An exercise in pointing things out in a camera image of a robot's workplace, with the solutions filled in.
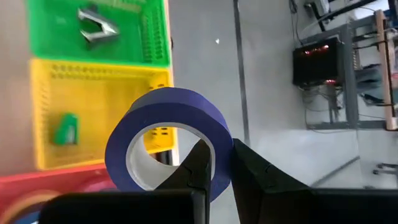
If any metal frame rack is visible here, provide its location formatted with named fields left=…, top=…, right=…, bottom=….
left=298, top=18, right=398, bottom=131

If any yellow plastic basket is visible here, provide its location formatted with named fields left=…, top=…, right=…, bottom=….
left=29, top=58, right=178, bottom=171

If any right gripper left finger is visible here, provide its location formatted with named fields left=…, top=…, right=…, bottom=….
left=39, top=139, right=212, bottom=224

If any green plastic basket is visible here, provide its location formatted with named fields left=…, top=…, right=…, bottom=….
left=26, top=0, right=172, bottom=68

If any dark blue tape roll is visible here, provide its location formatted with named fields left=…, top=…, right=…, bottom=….
left=104, top=86, right=234, bottom=203

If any wooden plank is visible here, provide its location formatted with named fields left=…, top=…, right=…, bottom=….
left=374, top=9, right=398, bottom=131

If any office chair base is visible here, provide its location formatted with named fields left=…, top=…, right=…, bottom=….
left=372, top=161, right=398, bottom=179

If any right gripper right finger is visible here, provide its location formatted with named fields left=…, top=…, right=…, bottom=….
left=231, top=138, right=398, bottom=224

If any green mini stapler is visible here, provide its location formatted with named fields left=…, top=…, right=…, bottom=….
left=53, top=112, right=80, bottom=146

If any orange-red plastic basket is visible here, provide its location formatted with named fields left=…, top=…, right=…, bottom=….
left=0, top=163, right=119, bottom=224

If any dark purple staple remover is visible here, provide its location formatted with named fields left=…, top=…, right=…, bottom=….
left=76, top=7, right=121, bottom=44

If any black computer tower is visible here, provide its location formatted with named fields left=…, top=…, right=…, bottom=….
left=292, top=37, right=345, bottom=88

